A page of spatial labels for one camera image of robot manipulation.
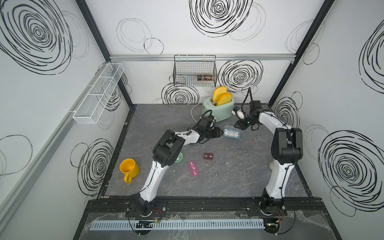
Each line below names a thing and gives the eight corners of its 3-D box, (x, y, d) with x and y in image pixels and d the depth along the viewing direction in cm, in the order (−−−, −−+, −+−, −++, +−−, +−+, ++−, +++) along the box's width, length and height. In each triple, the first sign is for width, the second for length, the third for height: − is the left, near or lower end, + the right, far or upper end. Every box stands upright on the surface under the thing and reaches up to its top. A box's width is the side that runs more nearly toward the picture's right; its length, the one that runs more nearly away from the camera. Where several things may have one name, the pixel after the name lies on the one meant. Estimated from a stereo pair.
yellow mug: (128, 184, 83) (122, 178, 76) (124, 168, 89) (118, 161, 82) (142, 177, 86) (137, 171, 78) (137, 162, 92) (132, 155, 84)
